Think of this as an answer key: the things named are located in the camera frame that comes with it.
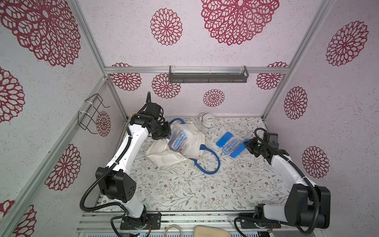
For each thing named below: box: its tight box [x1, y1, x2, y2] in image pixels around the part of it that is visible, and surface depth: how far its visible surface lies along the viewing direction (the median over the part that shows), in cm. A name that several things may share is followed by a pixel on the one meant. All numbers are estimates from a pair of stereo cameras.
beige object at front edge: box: [193, 225, 232, 237], surface depth 70 cm
